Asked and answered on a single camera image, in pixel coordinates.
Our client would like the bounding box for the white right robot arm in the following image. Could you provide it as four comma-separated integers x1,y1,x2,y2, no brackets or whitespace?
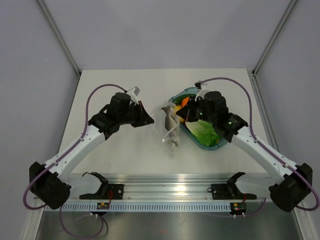
176,91,313,213

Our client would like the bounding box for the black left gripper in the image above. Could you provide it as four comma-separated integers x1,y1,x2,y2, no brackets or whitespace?
118,100,154,128

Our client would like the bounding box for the aluminium frame post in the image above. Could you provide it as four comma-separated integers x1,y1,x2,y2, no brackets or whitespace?
252,0,300,77
35,0,82,79

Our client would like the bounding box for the grey toy fish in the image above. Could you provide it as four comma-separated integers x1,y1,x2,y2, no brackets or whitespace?
161,105,180,148

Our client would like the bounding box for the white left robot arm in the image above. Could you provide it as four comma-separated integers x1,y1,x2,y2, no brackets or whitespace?
29,87,154,210

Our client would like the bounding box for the green white lettuce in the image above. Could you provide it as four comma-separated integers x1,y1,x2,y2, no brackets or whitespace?
185,120,220,147

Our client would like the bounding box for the white slotted cable duct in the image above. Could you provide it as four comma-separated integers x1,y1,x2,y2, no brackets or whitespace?
58,201,231,213

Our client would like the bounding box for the orange fruit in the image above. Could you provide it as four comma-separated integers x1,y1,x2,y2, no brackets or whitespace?
181,96,190,108

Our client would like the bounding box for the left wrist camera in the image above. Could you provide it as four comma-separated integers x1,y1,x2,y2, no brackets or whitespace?
126,86,140,99

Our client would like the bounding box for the left aluminium frame post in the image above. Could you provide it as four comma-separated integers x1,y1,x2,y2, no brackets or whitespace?
35,0,82,79

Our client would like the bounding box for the clear dotted zip bag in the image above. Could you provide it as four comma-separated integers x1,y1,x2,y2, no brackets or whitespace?
151,101,181,157

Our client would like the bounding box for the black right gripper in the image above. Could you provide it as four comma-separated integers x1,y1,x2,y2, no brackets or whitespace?
177,96,217,125

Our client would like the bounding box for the teal plastic basket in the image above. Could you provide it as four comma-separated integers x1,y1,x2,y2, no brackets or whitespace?
168,87,228,151

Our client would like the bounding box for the right aluminium frame post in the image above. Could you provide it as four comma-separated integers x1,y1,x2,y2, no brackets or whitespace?
252,0,300,77

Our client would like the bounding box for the yellow lemon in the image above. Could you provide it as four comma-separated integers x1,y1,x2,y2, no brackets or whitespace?
174,105,182,113

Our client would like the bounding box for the green cucumber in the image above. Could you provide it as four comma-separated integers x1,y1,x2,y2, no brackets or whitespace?
172,94,195,106

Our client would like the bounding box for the aluminium mounting rail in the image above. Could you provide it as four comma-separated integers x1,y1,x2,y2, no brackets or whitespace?
33,173,306,202

